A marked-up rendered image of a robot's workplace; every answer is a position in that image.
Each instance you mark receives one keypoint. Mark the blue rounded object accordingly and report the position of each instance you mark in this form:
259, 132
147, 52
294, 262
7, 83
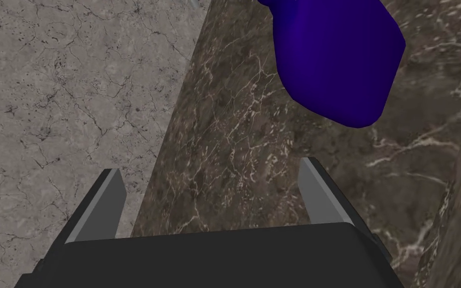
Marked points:
334, 60

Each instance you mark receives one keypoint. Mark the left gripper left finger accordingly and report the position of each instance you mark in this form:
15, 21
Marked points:
101, 210

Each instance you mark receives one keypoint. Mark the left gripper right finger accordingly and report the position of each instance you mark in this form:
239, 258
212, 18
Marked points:
323, 198

